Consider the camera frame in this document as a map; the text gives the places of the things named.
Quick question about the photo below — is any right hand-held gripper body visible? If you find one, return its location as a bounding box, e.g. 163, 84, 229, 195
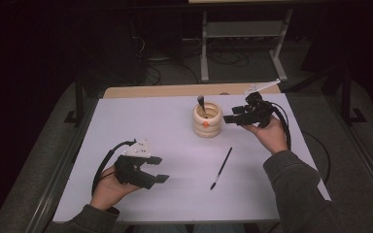
242, 79, 282, 129

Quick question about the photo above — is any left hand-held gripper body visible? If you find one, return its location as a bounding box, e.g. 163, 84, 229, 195
114, 139, 153, 187

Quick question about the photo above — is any cream ribbed brush holder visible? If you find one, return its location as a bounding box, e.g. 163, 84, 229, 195
192, 101, 223, 139

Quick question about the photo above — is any black fluffy makeup brush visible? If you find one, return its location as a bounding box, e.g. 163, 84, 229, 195
196, 94, 209, 118

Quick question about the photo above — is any person's right hand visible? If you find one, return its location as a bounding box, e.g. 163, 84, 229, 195
242, 116, 288, 155

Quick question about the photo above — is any person's left hand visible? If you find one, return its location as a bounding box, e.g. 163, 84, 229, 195
90, 165, 141, 212

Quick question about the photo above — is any white table board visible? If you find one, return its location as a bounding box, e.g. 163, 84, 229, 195
51, 93, 332, 224

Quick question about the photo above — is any grey metal stand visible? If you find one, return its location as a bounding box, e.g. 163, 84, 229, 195
199, 9, 294, 83

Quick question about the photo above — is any black stand leg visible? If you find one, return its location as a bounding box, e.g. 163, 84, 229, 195
340, 66, 368, 126
63, 74, 85, 126

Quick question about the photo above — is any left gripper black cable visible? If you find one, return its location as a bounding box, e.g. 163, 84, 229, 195
91, 139, 138, 196

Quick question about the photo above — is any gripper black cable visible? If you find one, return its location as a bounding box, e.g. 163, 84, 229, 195
91, 139, 138, 196
266, 100, 292, 151

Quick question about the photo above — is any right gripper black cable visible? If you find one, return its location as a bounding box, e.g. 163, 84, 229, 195
266, 100, 292, 151

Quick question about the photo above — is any tangle of floor cables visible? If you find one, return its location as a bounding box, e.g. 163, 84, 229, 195
207, 48, 251, 68

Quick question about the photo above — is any metal floor rail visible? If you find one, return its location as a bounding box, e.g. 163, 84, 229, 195
23, 96, 99, 233
323, 93, 373, 208

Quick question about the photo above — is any black floor cable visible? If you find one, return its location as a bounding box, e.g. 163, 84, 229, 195
300, 130, 332, 186

